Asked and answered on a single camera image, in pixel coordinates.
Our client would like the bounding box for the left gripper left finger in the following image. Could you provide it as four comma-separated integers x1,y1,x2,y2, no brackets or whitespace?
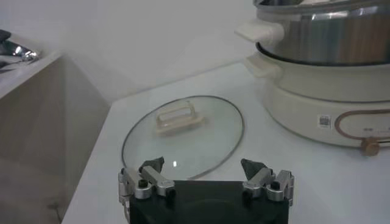
118,156,176,204

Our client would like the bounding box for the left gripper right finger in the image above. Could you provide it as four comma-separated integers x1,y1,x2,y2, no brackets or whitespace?
239,158,296,207

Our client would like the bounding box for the round glass pot lid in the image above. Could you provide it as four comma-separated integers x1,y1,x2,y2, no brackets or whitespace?
121,95,245,180

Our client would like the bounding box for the perforated steel steamer basket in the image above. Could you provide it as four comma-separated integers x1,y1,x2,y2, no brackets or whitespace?
234,0,390,66

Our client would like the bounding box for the chrome and black headset device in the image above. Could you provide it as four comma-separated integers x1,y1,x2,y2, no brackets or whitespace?
0,29,42,66

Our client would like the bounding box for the cream electric cooker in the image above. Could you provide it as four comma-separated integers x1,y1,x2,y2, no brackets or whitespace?
243,42,390,158

